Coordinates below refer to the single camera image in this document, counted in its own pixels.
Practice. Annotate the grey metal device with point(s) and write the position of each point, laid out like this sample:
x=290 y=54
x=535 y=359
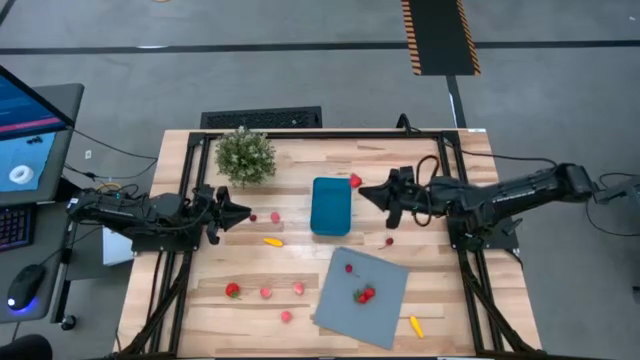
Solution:
x=625 y=190

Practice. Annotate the black rounded object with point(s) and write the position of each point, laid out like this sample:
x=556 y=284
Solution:
x=25 y=349

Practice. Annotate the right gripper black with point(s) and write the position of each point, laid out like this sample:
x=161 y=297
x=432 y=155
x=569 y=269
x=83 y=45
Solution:
x=420 y=197

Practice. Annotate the black aluminium frame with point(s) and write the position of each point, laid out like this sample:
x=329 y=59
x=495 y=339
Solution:
x=325 y=135

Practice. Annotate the black computer mouse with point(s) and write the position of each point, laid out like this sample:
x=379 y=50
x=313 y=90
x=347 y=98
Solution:
x=25 y=285

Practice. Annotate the yellow toy pepper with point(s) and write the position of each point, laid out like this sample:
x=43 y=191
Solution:
x=416 y=326
x=273 y=242

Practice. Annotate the grey side desk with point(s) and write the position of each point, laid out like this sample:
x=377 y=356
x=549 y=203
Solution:
x=65 y=100

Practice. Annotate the teal plastic tupperware container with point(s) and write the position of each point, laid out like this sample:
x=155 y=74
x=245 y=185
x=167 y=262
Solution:
x=330 y=207

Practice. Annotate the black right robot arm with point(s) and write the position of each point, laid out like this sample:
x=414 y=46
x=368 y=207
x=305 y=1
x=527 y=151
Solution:
x=525 y=192

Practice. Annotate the pink toy peach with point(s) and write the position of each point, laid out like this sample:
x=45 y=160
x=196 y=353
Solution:
x=298 y=288
x=286 y=316
x=266 y=292
x=275 y=217

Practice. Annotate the computer monitor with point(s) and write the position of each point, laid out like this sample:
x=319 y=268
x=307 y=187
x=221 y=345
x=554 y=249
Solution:
x=25 y=150

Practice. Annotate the black floor vent grille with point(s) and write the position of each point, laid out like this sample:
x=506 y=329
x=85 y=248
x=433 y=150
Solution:
x=260 y=118

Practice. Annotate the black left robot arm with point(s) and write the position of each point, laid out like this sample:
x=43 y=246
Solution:
x=125 y=215

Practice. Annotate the black hazard-striped floor mat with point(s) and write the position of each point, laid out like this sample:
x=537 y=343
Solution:
x=440 y=40

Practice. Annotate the red toy strawberry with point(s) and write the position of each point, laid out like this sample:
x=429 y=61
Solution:
x=355 y=180
x=232 y=289
x=366 y=294

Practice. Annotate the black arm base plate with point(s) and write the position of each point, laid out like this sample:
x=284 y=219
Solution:
x=165 y=245
x=495 y=244

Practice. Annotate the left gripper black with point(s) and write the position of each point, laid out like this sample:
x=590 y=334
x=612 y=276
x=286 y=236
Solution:
x=210 y=210

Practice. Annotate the white box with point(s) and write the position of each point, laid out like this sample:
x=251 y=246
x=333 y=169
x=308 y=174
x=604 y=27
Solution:
x=117 y=250

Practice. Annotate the grey cloth mat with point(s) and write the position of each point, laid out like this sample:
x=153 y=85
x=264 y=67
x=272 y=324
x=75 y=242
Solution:
x=365 y=325

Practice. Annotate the green potted plant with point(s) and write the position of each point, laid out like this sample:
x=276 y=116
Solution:
x=245 y=157

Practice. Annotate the black keyboard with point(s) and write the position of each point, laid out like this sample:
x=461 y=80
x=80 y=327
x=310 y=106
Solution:
x=15 y=227

